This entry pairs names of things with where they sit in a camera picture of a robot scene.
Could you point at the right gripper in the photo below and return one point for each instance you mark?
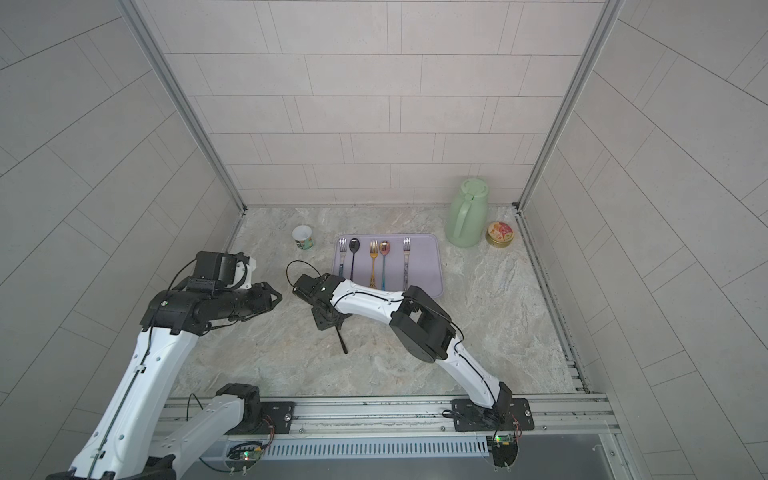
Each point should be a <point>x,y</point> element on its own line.
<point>320,322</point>

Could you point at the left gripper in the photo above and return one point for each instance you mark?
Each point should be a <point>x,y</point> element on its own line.
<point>260,297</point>

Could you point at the black glossy spoon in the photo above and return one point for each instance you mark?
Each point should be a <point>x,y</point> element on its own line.
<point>354,246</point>

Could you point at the dark grey spoon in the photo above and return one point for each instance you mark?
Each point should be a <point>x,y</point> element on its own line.
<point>341,340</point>

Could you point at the gold ornate fork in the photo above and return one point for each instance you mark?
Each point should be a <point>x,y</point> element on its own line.
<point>374,253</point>

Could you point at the rainbow iridescent spoon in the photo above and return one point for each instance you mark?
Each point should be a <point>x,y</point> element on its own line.
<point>384,250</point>

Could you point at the silver fork dark handle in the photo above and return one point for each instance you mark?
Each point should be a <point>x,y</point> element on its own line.
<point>406,248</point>

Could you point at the lilac plastic tray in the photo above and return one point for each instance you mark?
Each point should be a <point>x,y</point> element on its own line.
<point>425,269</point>

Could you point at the teal handled fork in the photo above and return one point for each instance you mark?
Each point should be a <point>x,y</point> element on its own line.
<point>342,256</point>

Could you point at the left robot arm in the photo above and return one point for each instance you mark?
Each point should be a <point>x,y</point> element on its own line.
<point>121,446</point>

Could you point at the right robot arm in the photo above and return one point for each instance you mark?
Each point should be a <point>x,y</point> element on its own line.
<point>426,331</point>

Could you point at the small white paper cup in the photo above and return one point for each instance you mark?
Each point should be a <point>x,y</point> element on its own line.
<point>302,236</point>

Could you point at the green plastic jug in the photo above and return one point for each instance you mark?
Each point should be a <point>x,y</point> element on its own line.
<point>468,212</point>

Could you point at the left circuit board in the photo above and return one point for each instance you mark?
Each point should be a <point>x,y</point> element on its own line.
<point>244,456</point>

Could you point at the circuit board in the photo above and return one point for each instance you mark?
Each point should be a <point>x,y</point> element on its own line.
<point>503,450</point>
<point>244,456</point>

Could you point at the round yellow tin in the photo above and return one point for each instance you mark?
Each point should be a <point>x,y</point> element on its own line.
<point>499,234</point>

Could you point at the right circuit board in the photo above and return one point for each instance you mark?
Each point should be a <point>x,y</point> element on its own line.
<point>503,450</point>

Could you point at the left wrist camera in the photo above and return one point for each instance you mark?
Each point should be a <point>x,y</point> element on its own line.
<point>216,272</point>

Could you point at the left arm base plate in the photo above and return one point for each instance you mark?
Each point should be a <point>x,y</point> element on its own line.
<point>274,418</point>

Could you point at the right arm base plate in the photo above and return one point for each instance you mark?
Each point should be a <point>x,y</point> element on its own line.
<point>468,417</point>

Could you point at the aluminium front rail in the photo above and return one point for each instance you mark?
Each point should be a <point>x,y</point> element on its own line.
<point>369,417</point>

